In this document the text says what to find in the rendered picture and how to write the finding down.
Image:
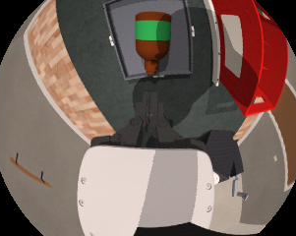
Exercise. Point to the brown bottle with green label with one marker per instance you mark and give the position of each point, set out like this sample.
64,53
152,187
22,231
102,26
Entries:
152,38

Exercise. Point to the red plastic crate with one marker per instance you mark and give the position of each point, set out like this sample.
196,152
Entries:
247,40

